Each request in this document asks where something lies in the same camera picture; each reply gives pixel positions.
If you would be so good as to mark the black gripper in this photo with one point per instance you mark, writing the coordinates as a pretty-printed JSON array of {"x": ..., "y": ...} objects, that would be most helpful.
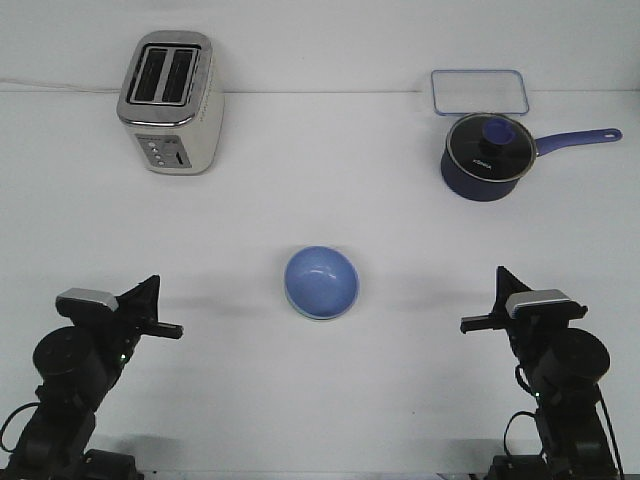
[
  {"x": 530, "y": 328},
  {"x": 117, "y": 332}
]

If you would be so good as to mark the green bowl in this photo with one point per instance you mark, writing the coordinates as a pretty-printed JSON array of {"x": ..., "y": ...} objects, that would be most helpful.
[{"x": 321, "y": 308}]

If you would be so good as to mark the blue bowl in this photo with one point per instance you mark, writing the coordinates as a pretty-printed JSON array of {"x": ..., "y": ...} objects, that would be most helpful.
[{"x": 320, "y": 270}]

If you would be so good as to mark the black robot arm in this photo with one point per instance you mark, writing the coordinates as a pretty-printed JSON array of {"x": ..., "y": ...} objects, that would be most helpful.
[
  {"x": 559, "y": 367},
  {"x": 79, "y": 364}
]

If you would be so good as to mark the dark blue saucepan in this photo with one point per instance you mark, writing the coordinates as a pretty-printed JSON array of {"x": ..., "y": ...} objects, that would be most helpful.
[{"x": 484, "y": 191}]

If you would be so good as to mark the glass pot lid blue knob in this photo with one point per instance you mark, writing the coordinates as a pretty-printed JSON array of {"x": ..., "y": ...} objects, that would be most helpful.
[{"x": 491, "y": 147}]

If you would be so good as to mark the silver two-slot toaster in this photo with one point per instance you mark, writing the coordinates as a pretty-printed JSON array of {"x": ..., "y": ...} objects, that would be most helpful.
[{"x": 172, "y": 103}]

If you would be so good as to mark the clear blue-rimmed container lid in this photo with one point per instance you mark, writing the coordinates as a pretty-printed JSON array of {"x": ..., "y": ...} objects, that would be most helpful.
[{"x": 458, "y": 92}]

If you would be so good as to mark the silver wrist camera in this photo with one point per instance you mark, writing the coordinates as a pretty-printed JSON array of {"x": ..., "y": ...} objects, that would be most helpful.
[
  {"x": 517, "y": 303},
  {"x": 80, "y": 296}
]

